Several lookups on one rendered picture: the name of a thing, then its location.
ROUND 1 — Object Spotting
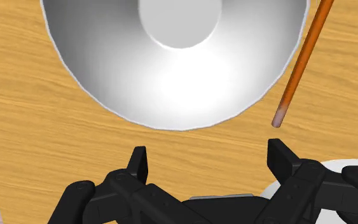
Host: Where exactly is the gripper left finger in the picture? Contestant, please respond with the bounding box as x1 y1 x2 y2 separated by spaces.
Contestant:
47 146 212 224

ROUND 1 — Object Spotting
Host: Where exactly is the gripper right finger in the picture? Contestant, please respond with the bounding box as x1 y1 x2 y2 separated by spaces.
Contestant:
254 138 358 224

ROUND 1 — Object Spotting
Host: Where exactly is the white round plate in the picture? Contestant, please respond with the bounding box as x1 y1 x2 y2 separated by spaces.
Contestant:
259 158 358 224

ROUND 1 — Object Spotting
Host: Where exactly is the orange pencil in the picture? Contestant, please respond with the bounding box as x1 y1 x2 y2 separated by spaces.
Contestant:
271 0 335 129

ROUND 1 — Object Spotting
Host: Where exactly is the white bowl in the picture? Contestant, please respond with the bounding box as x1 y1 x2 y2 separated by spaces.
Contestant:
39 0 311 132

